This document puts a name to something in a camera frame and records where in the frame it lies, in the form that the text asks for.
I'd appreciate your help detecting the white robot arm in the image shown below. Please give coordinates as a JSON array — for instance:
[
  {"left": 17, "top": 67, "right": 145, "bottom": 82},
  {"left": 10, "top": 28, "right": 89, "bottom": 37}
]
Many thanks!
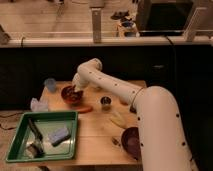
[{"left": 72, "top": 58, "right": 199, "bottom": 171}]

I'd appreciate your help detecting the red bowl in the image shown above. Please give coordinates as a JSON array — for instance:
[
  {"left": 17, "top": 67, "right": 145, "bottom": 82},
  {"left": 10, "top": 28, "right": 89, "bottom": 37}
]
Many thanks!
[{"left": 61, "top": 86, "right": 83, "bottom": 105}]

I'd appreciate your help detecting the purple bowl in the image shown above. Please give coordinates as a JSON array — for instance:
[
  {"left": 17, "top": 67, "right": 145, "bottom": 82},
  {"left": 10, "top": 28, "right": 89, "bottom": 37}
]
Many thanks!
[{"left": 121, "top": 127, "right": 141, "bottom": 160}]

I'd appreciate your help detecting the orange carrot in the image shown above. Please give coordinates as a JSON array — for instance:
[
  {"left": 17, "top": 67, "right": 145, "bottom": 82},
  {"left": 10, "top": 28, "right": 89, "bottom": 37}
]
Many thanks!
[{"left": 73, "top": 105, "right": 93, "bottom": 114}]

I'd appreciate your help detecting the yellow banana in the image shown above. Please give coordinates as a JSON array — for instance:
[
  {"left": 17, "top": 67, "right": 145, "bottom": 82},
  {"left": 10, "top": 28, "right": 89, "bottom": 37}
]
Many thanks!
[{"left": 110, "top": 112, "right": 137, "bottom": 129}]

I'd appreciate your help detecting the blue sponge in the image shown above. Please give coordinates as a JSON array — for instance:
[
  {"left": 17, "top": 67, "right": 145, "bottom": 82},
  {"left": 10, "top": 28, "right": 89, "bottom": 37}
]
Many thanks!
[{"left": 48, "top": 127, "right": 71, "bottom": 146}]

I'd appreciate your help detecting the green plastic tray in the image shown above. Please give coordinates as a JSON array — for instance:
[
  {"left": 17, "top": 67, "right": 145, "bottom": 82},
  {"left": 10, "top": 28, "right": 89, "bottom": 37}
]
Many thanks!
[{"left": 6, "top": 111, "right": 78, "bottom": 163}]

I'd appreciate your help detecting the wooden box with objects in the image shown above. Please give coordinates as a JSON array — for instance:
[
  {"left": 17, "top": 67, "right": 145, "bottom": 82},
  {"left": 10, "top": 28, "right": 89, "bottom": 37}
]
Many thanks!
[{"left": 117, "top": 21, "right": 140, "bottom": 37}]

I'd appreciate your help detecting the black dish brush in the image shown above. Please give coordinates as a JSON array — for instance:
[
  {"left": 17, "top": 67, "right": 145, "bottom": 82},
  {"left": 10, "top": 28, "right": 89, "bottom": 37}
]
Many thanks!
[{"left": 26, "top": 118, "right": 44, "bottom": 158}]

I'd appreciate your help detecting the black monitor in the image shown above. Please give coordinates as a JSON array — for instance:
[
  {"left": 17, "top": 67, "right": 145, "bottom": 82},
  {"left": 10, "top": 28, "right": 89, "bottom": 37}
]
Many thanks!
[{"left": 136, "top": 0, "right": 193, "bottom": 36}]

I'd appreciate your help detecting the metal frame post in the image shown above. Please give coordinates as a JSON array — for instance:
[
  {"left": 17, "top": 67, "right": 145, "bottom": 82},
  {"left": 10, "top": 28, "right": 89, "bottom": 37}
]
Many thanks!
[{"left": 89, "top": 0, "right": 104, "bottom": 43}]

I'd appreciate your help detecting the black cable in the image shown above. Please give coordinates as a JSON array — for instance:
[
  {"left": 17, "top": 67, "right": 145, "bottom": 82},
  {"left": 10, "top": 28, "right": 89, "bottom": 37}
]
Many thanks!
[{"left": 163, "top": 34, "right": 179, "bottom": 91}]

